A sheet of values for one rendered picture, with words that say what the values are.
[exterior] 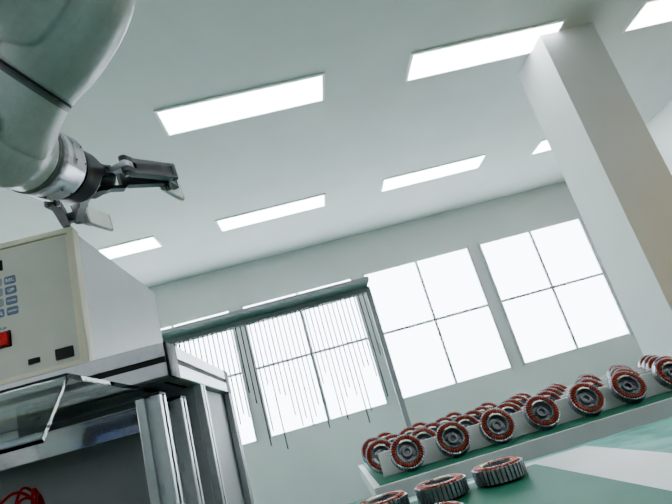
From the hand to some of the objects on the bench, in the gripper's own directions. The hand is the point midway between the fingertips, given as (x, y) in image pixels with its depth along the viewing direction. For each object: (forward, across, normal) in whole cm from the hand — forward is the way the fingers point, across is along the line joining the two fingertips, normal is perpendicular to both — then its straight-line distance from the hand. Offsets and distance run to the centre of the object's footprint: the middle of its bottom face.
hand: (141, 206), depth 88 cm
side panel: (+10, -6, -64) cm, 65 cm away
